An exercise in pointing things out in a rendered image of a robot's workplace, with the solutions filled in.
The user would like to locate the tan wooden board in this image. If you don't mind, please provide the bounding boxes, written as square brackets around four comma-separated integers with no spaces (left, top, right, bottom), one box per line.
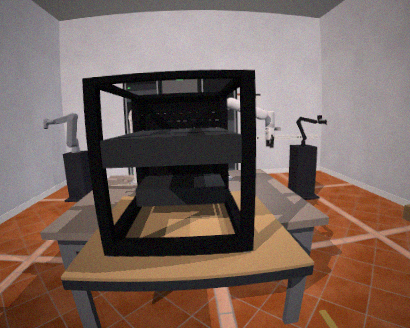
[61,195,314,282]

